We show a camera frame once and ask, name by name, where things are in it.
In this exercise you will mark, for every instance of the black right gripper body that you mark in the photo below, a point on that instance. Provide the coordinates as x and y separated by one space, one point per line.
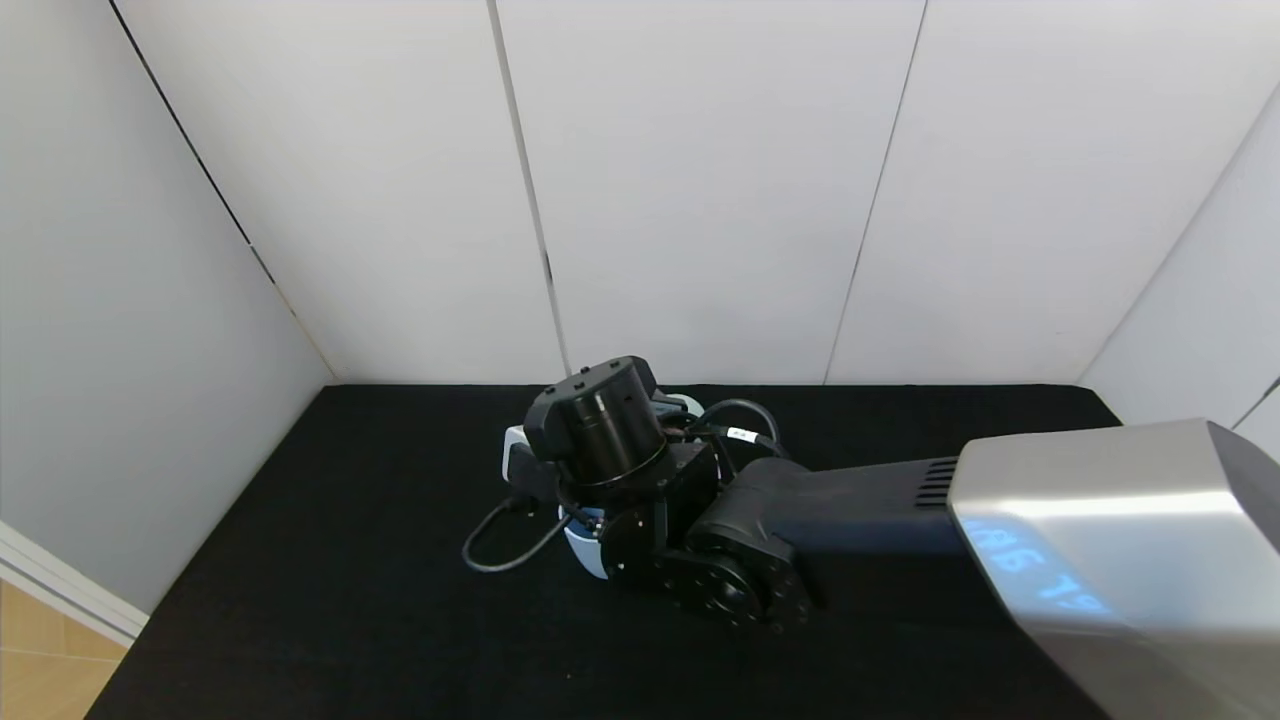
680 428

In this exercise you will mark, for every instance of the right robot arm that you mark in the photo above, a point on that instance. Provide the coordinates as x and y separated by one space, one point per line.
1100 540

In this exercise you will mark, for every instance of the light blue plastic cup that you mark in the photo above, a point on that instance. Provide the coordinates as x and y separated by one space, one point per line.
585 550

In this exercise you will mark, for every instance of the black table cloth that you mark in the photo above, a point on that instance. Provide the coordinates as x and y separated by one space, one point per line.
350 560

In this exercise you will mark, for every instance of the white baseboard trim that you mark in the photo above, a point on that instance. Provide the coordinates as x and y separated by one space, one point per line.
70 590

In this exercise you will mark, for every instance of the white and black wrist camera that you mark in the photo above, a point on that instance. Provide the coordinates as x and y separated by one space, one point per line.
514 450

